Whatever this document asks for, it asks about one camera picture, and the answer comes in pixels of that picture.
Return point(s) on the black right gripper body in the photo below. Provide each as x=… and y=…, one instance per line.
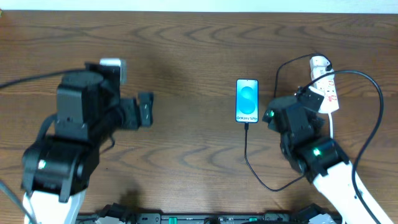
x=275, y=121

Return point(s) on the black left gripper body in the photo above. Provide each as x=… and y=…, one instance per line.
x=134, y=111

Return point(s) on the blue Galaxy smartphone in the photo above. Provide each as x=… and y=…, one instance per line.
x=247, y=103

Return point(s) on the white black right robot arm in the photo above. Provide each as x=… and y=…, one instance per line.
x=320, y=158

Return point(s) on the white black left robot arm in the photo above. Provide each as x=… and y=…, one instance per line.
x=58, y=165

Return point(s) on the white USB charger adapter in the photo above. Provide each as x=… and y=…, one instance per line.
x=316, y=72

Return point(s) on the white power strip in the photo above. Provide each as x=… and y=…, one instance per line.
x=330, y=103

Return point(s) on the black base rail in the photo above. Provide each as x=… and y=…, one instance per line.
x=116, y=213

